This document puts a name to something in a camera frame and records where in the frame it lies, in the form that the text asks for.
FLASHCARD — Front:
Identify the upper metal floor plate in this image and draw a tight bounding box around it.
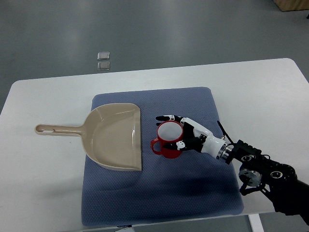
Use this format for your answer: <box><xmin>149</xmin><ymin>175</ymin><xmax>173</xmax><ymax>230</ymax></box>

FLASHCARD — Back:
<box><xmin>97</xmin><ymin>51</ymin><xmax>110</xmax><ymax>60</ymax></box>

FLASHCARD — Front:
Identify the white table leg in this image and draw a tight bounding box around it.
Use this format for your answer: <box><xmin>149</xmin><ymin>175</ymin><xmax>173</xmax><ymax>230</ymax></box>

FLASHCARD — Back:
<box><xmin>248</xmin><ymin>214</ymin><xmax>264</xmax><ymax>232</ymax></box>

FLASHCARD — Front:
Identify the beige plastic dustpan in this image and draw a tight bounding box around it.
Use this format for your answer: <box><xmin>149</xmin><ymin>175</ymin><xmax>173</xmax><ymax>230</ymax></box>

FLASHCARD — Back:
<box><xmin>35</xmin><ymin>103</ymin><xmax>142</xmax><ymax>171</ymax></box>

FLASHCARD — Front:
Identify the lower metal floor plate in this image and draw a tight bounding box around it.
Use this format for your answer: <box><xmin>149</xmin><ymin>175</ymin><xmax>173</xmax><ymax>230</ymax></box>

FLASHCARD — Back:
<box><xmin>97</xmin><ymin>61</ymin><xmax>110</xmax><ymax>71</ymax></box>

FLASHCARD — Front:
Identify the blue-grey table mat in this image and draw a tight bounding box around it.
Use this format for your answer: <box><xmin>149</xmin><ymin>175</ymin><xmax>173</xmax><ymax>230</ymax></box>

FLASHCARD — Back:
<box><xmin>81</xmin><ymin>87</ymin><xmax>244</xmax><ymax>227</ymax></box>

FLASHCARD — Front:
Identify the wooden box corner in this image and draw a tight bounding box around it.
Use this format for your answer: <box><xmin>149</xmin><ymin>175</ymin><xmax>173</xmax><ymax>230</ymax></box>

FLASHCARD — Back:
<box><xmin>273</xmin><ymin>0</ymin><xmax>309</xmax><ymax>12</ymax></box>

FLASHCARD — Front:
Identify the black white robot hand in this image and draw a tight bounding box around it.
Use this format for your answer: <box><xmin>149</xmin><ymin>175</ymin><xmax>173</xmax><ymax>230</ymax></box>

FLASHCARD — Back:
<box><xmin>156</xmin><ymin>115</ymin><xmax>228</xmax><ymax>159</ymax></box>

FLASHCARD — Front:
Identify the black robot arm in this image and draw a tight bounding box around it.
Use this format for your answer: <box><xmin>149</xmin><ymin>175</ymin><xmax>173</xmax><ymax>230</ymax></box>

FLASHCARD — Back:
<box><xmin>221</xmin><ymin>140</ymin><xmax>309</xmax><ymax>224</ymax></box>

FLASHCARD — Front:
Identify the red cup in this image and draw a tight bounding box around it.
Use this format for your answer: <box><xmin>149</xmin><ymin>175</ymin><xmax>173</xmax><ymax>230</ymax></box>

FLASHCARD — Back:
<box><xmin>150</xmin><ymin>120</ymin><xmax>183</xmax><ymax>159</ymax></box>

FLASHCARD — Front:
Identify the metal floor plate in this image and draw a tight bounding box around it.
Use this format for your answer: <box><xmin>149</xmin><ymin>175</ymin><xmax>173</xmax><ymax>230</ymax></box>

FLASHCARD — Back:
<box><xmin>97</xmin><ymin>51</ymin><xmax>110</xmax><ymax>60</ymax></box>
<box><xmin>97</xmin><ymin>61</ymin><xmax>110</xmax><ymax>71</ymax></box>

